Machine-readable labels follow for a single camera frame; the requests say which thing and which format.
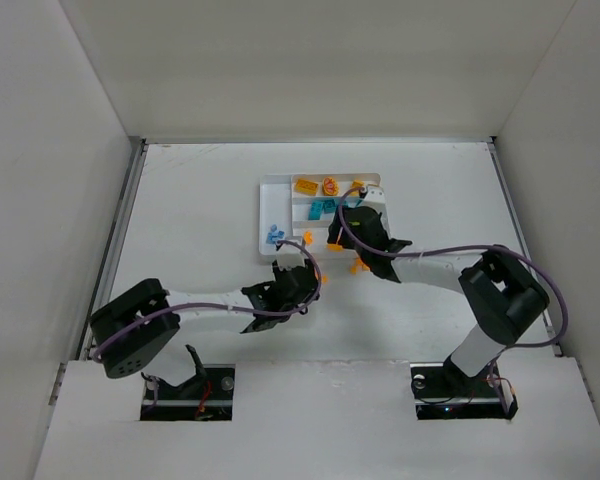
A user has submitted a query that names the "orange brick end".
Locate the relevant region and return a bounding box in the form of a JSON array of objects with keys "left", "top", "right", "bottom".
[{"left": 350, "top": 258, "right": 370, "bottom": 275}]

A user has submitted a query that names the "teal small lego brick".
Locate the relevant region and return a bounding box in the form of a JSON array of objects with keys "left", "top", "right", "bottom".
[{"left": 323, "top": 199, "right": 337, "bottom": 214}]

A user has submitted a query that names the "yellow oval butterfly lego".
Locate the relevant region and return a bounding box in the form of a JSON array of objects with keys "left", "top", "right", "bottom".
[{"left": 322, "top": 177, "right": 340, "bottom": 197}]

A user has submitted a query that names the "yellow long lego brick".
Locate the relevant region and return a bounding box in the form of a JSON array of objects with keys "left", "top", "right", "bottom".
[{"left": 294, "top": 178, "right": 319, "bottom": 196}]

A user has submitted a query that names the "teal rounded lego piece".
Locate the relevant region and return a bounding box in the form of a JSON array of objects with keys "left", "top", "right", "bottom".
[{"left": 307, "top": 201, "right": 323, "bottom": 221}]

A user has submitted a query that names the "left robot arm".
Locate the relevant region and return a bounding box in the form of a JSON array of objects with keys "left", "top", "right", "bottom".
[{"left": 89, "top": 260, "right": 322, "bottom": 379}]

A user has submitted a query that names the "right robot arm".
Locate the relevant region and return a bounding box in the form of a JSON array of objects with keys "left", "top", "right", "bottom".
[{"left": 327, "top": 206, "right": 549, "bottom": 381}]

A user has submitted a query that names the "white divided sorting tray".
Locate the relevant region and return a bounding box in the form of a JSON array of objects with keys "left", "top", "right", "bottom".
[{"left": 258, "top": 172, "right": 381, "bottom": 263}]

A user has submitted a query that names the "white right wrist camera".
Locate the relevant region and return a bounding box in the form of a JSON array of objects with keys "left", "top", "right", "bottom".
[{"left": 360, "top": 185, "right": 386, "bottom": 210}]

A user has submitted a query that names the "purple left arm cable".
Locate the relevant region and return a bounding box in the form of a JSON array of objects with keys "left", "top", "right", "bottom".
[{"left": 92, "top": 239, "right": 324, "bottom": 407}]

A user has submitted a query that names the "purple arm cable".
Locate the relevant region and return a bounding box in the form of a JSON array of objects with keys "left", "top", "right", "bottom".
[
  {"left": 92, "top": 239, "right": 324, "bottom": 407},
  {"left": 337, "top": 187, "right": 569, "bottom": 349}
]

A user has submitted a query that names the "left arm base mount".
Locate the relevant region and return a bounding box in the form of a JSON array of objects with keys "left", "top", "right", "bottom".
[{"left": 139, "top": 345, "right": 236, "bottom": 422}]

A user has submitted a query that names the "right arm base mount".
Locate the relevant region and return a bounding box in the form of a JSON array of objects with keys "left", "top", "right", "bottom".
[{"left": 410, "top": 363, "right": 519, "bottom": 421}]

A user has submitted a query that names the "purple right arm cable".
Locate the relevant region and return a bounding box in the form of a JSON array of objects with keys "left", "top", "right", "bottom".
[{"left": 337, "top": 187, "right": 569, "bottom": 349}]

